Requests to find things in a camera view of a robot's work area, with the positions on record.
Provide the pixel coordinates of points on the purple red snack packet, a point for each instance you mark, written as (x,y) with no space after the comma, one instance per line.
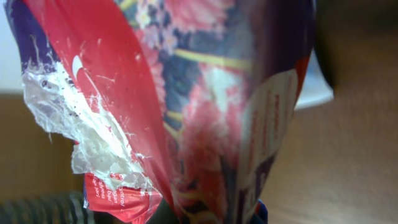
(177,107)

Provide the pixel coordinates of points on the white barcode scanner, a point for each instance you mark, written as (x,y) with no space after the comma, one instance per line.
(315,91)

